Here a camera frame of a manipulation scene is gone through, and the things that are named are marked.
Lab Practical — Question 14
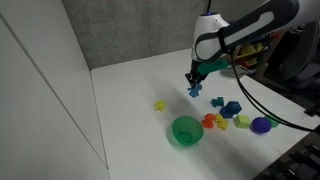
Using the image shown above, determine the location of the toy storage shelf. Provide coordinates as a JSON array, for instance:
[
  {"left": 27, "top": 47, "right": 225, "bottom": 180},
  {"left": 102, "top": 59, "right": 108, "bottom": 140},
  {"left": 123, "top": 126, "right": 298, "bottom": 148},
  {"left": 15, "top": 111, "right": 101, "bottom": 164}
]
[{"left": 235, "top": 30, "right": 285, "bottom": 69}]

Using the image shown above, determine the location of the dark blue polyhedron block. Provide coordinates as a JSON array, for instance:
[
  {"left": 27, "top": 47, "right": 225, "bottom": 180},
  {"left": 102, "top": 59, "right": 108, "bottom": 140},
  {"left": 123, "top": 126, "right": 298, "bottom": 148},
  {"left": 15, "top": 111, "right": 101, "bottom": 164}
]
[{"left": 220, "top": 101, "right": 242, "bottom": 118}]

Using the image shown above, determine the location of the grey flat object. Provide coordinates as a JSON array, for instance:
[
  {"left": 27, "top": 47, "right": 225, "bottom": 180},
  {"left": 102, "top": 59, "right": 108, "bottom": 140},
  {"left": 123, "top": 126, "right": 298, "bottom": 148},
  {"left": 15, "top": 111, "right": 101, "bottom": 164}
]
[{"left": 220, "top": 66, "right": 248, "bottom": 79}]

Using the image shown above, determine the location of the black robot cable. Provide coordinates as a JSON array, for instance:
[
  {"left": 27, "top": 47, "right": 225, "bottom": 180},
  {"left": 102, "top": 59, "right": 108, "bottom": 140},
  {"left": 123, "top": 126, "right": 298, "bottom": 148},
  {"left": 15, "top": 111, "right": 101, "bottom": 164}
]
[{"left": 228, "top": 46, "right": 316, "bottom": 132}]

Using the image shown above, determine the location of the yellow toy animal right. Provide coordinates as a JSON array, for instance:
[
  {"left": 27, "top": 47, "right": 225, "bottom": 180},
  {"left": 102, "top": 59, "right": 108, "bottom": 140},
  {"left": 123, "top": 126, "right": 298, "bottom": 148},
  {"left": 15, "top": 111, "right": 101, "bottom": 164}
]
[{"left": 215, "top": 114, "right": 229, "bottom": 130}]

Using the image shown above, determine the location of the blue toy animal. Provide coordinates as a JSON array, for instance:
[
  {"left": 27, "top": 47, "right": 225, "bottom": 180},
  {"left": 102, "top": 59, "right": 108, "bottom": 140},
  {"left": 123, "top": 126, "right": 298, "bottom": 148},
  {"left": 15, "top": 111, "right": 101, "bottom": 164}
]
[{"left": 188, "top": 84, "right": 202, "bottom": 98}]

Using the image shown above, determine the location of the teal toy animal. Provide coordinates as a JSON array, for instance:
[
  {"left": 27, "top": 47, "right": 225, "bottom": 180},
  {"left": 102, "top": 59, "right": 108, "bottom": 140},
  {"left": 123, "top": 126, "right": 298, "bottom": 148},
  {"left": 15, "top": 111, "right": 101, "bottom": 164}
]
[{"left": 210, "top": 97, "right": 224, "bottom": 107}]

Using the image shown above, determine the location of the lime green cube block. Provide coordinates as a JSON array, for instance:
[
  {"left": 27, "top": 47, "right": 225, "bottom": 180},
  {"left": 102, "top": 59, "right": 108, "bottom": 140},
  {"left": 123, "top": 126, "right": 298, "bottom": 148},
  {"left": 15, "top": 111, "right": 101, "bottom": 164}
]
[{"left": 234, "top": 115, "right": 251, "bottom": 129}]

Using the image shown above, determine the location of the purple spiky ball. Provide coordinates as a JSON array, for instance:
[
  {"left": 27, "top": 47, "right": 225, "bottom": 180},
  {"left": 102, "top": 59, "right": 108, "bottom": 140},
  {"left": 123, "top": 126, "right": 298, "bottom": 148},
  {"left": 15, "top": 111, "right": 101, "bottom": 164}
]
[{"left": 251, "top": 117, "right": 271, "bottom": 134}]

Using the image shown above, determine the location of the green plastic bowl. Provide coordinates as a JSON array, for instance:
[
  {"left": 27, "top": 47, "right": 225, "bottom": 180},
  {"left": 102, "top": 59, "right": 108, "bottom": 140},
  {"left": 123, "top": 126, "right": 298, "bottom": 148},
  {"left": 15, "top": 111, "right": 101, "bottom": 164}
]
[{"left": 171, "top": 116, "right": 204, "bottom": 146}]

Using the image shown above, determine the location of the black vertical pole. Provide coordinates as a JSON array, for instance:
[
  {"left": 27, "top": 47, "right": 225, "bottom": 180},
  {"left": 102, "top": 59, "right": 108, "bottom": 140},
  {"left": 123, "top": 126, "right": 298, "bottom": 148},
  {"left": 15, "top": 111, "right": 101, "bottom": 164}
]
[{"left": 206, "top": 0, "right": 212, "bottom": 14}]

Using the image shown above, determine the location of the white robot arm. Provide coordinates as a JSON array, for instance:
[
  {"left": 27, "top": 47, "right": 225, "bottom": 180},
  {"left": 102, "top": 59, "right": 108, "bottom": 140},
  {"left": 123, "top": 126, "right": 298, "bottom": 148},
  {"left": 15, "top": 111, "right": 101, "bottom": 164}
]
[{"left": 185, "top": 0, "right": 320, "bottom": 87}]

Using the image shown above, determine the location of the orange toy animal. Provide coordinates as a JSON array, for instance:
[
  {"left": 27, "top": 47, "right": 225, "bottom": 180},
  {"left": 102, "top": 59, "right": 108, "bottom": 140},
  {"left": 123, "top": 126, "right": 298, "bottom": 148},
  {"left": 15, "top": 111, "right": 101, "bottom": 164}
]
[{"left": 201, "top": 113, "right": 216, "bottom": 128}]

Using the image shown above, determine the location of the yellow toy animal left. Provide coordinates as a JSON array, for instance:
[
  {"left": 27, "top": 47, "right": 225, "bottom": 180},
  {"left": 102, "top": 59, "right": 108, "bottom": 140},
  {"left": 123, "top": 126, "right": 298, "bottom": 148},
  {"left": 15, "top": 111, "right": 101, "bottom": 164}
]
[{"left": 154, "top": 100, "right": 167, "bottom": 112}]

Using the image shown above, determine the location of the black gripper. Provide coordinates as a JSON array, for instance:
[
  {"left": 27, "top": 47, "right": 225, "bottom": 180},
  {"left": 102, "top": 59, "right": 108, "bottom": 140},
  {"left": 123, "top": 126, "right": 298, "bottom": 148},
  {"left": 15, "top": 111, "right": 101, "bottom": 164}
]
[{"left": 185, "top": 60, "right": 206, "bottom": 87}]

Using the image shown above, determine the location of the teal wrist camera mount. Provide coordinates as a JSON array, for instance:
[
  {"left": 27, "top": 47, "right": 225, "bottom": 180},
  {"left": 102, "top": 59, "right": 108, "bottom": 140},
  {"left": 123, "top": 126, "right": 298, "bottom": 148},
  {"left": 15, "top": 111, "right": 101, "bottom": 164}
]
[{"left": 197, "top": 59, "right": 229, "bottom": 75}]

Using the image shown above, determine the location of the black office chair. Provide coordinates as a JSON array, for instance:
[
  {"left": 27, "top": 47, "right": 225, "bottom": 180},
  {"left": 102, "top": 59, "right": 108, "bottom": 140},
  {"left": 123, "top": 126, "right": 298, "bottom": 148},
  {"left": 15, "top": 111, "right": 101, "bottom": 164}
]
[{"left": 264, "top": 21, "right": 319, "bottom": 92}]

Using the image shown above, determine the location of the yellow toy animal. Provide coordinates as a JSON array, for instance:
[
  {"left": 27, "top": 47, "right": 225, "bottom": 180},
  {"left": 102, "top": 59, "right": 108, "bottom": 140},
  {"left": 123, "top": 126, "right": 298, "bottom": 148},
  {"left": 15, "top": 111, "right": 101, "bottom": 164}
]
[
  {"left": 215, "top": 114, "right": 229, "bottom": 130},
  {"left": 154, "top": 100, "right": 167, "bottom": 112}
]

